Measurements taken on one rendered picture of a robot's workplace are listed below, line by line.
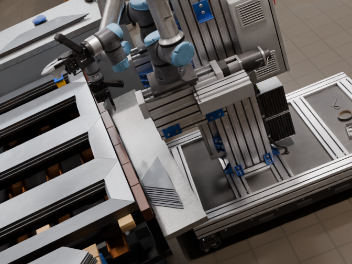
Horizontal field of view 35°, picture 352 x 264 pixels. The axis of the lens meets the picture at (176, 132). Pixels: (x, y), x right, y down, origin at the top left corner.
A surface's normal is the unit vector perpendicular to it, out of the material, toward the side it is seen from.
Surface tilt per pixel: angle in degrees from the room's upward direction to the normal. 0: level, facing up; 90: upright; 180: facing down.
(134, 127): 0
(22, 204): 0
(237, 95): 90
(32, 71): 90
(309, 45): 0
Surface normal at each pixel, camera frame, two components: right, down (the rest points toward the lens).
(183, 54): 0.61, 0.40
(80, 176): -0.33, -0.77
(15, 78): 0.29, 0.48
